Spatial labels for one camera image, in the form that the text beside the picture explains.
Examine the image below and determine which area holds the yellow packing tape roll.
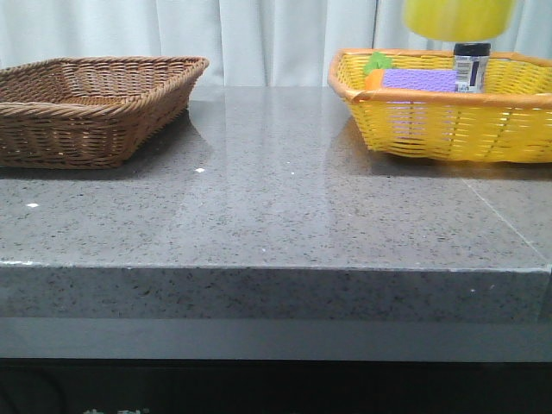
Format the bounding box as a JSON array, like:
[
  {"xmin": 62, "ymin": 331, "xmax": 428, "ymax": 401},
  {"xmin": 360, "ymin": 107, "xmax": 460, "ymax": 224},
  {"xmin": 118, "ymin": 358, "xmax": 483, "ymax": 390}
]
[{"xmin": 402, "ymin": 0, "xmax": 517, "ymax": 41}]

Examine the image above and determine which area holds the white curtain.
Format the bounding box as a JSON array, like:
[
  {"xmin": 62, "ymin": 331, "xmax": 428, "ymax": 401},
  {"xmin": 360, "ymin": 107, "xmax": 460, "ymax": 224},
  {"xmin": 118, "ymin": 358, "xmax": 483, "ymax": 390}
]
[{"xmin": 0, "ymin": 0, "xmax": 552, "ymax": 89}]

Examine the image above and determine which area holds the purple foam block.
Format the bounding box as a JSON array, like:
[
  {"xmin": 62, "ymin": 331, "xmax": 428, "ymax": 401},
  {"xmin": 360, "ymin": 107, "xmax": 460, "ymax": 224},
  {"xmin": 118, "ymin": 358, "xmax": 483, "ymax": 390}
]
[{"xmin": 381, "ymin": 69, "xmax": 457, "ymax": 92}]

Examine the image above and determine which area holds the orange toy carrot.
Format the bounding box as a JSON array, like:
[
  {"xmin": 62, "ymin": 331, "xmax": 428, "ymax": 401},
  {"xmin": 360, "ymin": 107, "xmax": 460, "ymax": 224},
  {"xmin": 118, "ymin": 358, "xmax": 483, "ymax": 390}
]
[{"xmin": 363, "ymin": 52, "xmax": 399, "ymax": 91}]

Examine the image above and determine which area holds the brown wicker basket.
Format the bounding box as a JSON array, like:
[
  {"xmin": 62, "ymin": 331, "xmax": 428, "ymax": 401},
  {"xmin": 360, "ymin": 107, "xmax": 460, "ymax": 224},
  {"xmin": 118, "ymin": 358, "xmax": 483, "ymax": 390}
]
[{"xmin": 1, "ymin": 56, "xmax": 210, "ymax": 169}]

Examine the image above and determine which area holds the dark-lidded spice jar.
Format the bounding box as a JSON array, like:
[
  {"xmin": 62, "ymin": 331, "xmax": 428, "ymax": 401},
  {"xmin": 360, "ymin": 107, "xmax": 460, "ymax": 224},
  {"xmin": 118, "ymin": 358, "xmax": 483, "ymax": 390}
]
[{"xmin": 453, "ymin": 42, "xmax": 491, "ymax": 93}]

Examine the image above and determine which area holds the yellow wicker basket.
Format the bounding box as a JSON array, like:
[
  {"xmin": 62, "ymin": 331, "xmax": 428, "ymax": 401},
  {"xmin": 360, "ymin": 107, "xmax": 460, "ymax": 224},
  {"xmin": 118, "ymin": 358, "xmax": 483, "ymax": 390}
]
[{"xmin": 328, "ymin": 48, "xmax": 551, "ymax": 163}]

